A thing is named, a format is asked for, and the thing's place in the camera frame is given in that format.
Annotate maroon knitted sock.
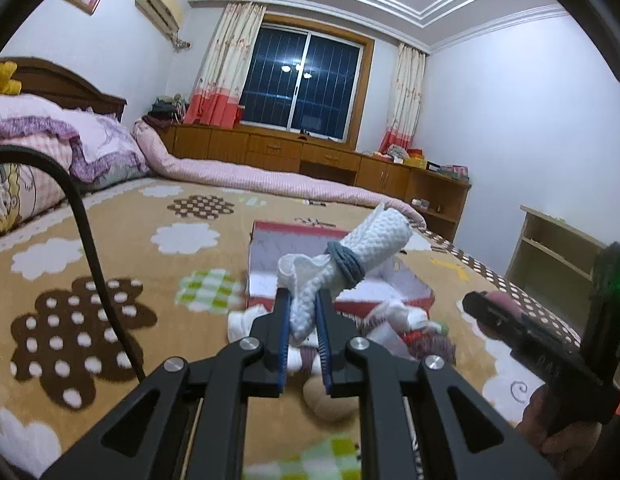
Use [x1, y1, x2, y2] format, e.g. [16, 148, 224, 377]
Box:
[403, 332, 456, 365]

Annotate white sock roll grey band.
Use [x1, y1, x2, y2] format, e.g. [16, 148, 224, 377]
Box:
[277, 205, 413, 341]

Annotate green white sock roll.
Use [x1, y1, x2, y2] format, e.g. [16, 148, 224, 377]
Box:
[359, 301, 449, 361]

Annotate right hand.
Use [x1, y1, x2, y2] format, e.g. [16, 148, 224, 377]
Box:
[513, 383, 620, 476]

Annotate white sock flat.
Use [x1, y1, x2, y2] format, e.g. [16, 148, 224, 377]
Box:
[227, 304, 322, 375]

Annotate light wooden shelf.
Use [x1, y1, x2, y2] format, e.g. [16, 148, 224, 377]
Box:
[506, 205, 606, 333]

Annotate red white cardboard box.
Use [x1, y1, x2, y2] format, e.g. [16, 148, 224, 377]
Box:
[246, 221, 435, 318]

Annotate long wooden cabinet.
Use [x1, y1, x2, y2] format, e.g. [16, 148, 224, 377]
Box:
[159, 125, 470, 242]

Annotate colourful items on cabinet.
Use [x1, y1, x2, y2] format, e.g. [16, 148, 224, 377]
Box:
[374, 144, 470, 184]

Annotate pink rolled quilt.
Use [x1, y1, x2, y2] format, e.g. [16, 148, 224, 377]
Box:
[132, 119, 427, 229]

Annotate pink purple pillow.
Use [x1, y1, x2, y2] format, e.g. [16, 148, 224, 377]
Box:
[0, 94, 152, 191]

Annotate pink checkered cartoon pillow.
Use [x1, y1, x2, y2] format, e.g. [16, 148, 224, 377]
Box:
[0, 132, 72, 236]

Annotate pile of clothes on cabinet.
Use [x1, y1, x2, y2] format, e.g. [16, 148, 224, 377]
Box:
[142, 94, 188, 129]

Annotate left floral curtain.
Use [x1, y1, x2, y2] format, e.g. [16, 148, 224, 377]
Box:
[183, 2, 267, 129]

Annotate floral curtain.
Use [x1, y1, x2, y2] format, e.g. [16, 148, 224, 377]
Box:
[379, 44, 427, 153]
[183, 2, 267, 129]

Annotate right floral curtain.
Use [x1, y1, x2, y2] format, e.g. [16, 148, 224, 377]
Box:
[379, 44, 427, 153]

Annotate dark wooden headboard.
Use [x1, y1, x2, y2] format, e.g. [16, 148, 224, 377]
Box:
[1, 58, 127, 120]

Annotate yellow plush toy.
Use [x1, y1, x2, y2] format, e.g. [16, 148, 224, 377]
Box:
[0, 61, 22, 96]

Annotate black cable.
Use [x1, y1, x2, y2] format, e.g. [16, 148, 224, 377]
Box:
[0, 144, 148, 384]

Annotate window with wooden frame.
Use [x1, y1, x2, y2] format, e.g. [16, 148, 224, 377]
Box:
[239, 13, 375, 150]

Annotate wall air conditioner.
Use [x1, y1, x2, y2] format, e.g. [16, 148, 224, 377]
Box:
[135, 0, 184, 37]

